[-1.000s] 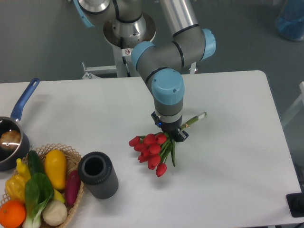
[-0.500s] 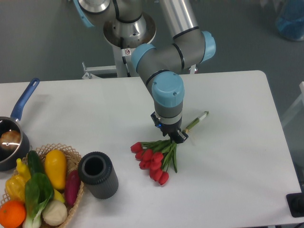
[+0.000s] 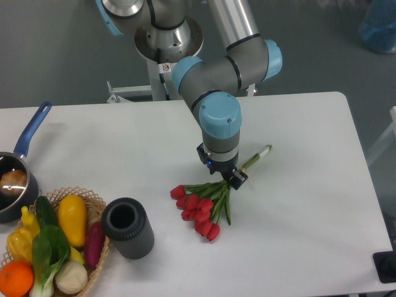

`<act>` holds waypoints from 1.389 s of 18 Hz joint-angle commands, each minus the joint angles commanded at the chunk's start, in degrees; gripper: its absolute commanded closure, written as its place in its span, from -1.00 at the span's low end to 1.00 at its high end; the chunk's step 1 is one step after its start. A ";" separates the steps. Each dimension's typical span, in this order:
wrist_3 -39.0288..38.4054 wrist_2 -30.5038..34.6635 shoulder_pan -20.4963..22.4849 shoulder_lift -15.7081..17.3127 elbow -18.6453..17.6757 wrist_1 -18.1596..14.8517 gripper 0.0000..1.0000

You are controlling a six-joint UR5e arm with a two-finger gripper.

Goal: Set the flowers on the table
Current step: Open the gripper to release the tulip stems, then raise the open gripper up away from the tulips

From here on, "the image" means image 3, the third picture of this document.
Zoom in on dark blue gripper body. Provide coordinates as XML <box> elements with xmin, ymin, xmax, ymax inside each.
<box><xmin>197</xmin><ymin>144</ymin><xmax>239</xmax><ymax>175</ymax></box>

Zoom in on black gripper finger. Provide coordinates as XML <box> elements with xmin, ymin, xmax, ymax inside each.
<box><xmin>223</xmin><ymin>170</ymin><xmax>248</xmax><ymax>190</ymax></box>

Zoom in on red tulip bouquet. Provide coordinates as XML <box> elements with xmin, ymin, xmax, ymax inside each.
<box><xmin>170</xmin><ymin>145</ymin><xmax>272</xmax><ymax>241</ymax></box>

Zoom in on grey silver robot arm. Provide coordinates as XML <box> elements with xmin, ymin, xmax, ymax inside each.
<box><xmin>97</xmin><ymin>1</ymin><xmax>283</xmax><ymax>189</ymax></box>

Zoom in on dark grey ribbed vase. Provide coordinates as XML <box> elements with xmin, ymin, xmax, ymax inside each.
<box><xmin>101</xmin><ymin>197</ymin><xmax>155</xmax><ymax>260</ymax></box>

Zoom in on woven wicker basket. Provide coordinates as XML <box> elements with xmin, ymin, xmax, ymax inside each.
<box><xmin>1</xmin><ymin>187</ymin><xmax>109</xmax><ymax>296</ymax></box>

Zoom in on purple eggplant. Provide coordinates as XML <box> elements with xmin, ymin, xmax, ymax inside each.
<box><xmin>84</xmin><ymin>221</ymin><xmax>105</xmax><ymax>269</ymax></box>

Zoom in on yellow squash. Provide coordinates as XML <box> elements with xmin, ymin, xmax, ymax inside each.
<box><xmin>58</xmin><ymin>195</ymin><xmax>87</xmax><ymax>249</ymax></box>

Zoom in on black device at edge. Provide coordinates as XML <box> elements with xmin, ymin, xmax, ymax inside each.
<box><xmin>372</xmin><ymin>251</ymin><xmax>395</xmax><ymax>283</ymax></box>

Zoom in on yellow banana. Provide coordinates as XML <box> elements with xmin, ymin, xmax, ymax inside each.
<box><xmin>69</xmin><ymin>246</ymin><xmax>85</xmax><ymax>265</ymax></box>

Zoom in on dark green cucumber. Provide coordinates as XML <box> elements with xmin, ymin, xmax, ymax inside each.
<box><xmin>35</xmin><ymin>196</ymin><xmax>59</xmax><ymax>230</ymax></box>

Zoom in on beige garlic bulb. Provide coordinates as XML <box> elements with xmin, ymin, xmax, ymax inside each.
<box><xmin>54</xmin><ymin>260</ymin><xmax>88</xmax><ymax>295</ymax></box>

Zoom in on green bok choy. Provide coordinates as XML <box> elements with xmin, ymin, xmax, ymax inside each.
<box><xmin>29</xmin><ymin>225</ymin><xmax>70</xmax><ymax>296</ymax></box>

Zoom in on blue plastic bag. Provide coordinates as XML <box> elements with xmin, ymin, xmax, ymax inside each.
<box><xmin>359</xmin><ymin>0</ymin><xmax>395</xmax><ymax>54</ymax></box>

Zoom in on small yellow gourd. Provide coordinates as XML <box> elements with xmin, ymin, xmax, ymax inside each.
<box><xmin>21</xmin><ymin>206</ymin><xmax>40</xmax><ymax>236</ymax></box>

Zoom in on brown bread bun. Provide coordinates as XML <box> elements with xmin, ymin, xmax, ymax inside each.
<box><xmin>1</xmin><ymin>170</ymin><xmax>27</xmax><ymax>196</ymax></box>

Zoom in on yellow bell pepper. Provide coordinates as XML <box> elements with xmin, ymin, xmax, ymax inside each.
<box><xmin>7</xmin><ymin>227</ymin><xmax>33</xmax><ymax>264</ymax></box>

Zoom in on orange fruit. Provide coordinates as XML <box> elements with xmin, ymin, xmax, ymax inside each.
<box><xmin>1</xmin><ymin>261</ymin><xmax>34</xmax><ymax>297</ymax></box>

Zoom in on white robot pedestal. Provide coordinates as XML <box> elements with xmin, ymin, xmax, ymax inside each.
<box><xmin>106</xmin><ymin>15</ymin><xmax>259</xmax><ymax>104</ymax></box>

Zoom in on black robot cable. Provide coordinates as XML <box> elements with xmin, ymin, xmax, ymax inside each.
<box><xmin>156</xmin><ymin>48</ymin><xmax>171</xmax><ymax>101</ymax></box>

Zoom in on blue handled saucepan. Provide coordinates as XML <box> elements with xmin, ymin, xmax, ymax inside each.
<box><xmin>1</xmin><ymin>101</ymin><xmax>52</xmax><ymax>223</ymax></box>

